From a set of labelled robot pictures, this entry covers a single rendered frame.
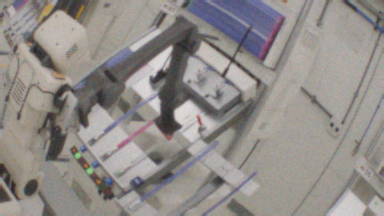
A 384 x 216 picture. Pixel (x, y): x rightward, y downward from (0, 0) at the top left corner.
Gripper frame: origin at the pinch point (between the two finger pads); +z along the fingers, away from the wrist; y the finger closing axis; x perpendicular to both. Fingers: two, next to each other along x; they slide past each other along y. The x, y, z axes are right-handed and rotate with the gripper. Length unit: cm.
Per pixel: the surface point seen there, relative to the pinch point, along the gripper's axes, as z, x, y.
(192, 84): -7.5, -21.9, 10.7
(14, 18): 1, 24, 177
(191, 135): 0.1, -7.7, -5.0
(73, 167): 56, 33, 56
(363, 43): 33, -194, -9
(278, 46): -30, -52, -13
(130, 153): 2.4, 17.1, 5.2
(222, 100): -7.6, -24.9, -4.3
